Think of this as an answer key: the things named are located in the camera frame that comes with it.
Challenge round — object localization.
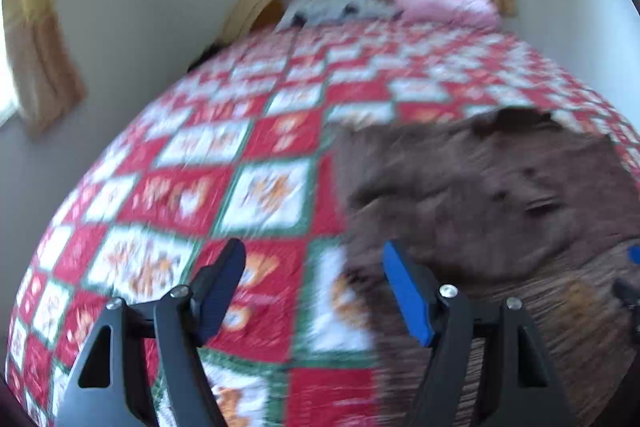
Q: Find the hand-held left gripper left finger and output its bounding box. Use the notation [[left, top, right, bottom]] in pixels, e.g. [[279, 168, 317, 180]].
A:
[[52, 238, 247, 427]]

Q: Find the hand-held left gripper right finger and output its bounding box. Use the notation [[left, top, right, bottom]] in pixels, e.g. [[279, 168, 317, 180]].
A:
[[382, 239, 582, 427]]

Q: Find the brown knit garment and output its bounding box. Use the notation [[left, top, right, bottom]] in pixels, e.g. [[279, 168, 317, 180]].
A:
[[332, 107, 640, 427]]

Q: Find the red white checked printed quilt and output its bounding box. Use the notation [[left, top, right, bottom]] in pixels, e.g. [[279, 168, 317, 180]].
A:
[[5, 19, 640, 427]]

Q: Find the side window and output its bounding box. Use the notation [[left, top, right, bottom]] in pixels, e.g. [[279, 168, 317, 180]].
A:
[[0, 52, 20, 128]]

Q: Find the pink pillow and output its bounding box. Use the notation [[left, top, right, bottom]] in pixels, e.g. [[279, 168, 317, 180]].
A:
[[395, 0, 501, 30]]

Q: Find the beige side window curtain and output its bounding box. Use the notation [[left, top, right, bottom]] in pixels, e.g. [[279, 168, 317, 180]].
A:
[[1, 0, 87, 138]]

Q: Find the grey patterned pillow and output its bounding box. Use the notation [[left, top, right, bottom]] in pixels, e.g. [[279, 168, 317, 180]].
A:
[[276, 0, 403, 30]]

